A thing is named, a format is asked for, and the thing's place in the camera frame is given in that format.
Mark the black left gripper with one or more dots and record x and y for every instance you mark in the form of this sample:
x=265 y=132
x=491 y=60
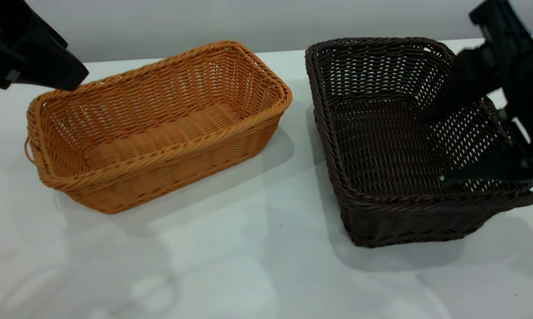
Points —
x=2 y=44

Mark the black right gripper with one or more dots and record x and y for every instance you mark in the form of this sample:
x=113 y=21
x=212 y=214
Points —
x=530 y=88

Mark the dark brown wicker basket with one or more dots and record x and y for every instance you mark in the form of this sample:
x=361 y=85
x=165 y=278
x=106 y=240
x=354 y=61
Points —
x=381 y=146

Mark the light brown wicker basket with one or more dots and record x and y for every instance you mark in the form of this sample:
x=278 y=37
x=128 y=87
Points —
x=169 y=146

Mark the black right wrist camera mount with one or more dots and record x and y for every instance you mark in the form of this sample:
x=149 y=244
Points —
x=501 y=22

